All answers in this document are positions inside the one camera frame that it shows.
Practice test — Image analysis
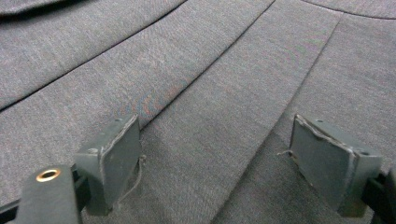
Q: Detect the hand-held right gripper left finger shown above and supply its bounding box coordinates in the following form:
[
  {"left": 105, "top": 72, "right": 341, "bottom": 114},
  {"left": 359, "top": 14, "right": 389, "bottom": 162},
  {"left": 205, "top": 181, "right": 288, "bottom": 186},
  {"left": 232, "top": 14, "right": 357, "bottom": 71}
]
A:
[{"left": 74, "top": 114, "right": 144, "bottom": 217}]

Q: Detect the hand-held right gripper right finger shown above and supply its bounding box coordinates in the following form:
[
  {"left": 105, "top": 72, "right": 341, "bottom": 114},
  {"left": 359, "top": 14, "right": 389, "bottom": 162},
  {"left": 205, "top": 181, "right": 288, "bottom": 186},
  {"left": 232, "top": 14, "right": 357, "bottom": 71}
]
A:
[{"left": 289, "top": 113, "right": 383, "bottom": 218}]

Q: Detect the dark grey pleated skirt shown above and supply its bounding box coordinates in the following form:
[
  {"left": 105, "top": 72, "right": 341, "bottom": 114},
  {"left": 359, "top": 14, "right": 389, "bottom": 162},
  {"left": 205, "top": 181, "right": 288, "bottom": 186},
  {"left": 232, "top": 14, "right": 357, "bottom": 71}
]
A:
[{"left": 0, "top": 0, "right": 396, "bottom": 224}]

